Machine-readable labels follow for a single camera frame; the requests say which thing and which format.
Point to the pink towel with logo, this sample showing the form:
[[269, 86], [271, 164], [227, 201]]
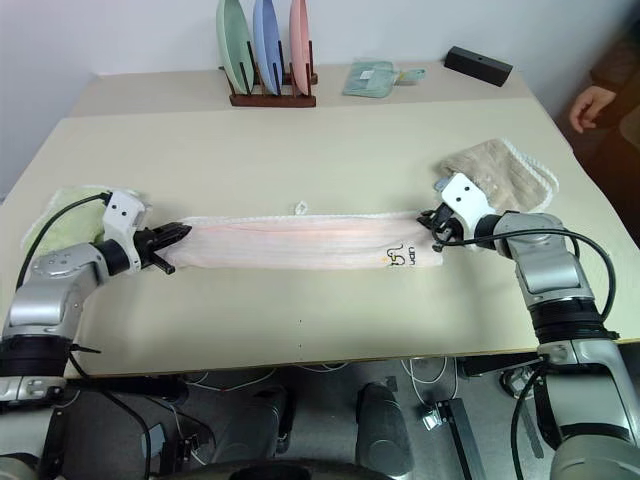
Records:
[[300, 242]]

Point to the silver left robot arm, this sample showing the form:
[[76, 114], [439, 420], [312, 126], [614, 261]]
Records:
[[45, 295]]

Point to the dark rounded grey shape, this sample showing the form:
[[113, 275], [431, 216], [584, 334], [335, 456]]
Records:
[[382, 425]]

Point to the pink plate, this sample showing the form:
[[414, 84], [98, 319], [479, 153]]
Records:
[[299, 40]]

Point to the bystander's bare hand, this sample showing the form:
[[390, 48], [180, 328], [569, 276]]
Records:
[[592, 105]]

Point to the black metal strut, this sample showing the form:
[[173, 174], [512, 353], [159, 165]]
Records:
[[462, 435]]

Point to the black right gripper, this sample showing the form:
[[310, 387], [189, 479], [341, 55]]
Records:
[[447, 222]]

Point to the green plate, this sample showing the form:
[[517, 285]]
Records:
[[234, 40]]

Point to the blue plate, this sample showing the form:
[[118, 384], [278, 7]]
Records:
[[266, 35]]

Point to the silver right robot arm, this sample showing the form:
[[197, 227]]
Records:
[[565, 310]]

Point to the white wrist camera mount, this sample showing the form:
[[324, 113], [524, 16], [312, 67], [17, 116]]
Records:
[[467, 197], [121, 210]]

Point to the light green towel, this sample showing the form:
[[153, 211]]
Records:
[[70, 220]]

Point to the bystander's dark sleeve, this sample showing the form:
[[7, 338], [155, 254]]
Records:
[[622, 85]]

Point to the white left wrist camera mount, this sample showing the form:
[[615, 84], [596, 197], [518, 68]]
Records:
[[121, 210]]

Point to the beige fluffy towel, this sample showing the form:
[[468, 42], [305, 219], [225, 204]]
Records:
[[505, 167]]

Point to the teal folded cloth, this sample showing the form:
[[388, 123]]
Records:
[[367, 77]]

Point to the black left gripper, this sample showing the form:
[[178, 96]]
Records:
[[150, 242]]

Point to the brown wooden plate rack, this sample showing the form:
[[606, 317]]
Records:
[[272, 99]]

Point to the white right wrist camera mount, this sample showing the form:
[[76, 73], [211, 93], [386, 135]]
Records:
[[467, 197]]

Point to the small teal tagged pouch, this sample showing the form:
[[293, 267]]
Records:
[[411, 75]]

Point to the black rectangular box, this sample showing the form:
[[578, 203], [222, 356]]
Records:
[[477, 65]]

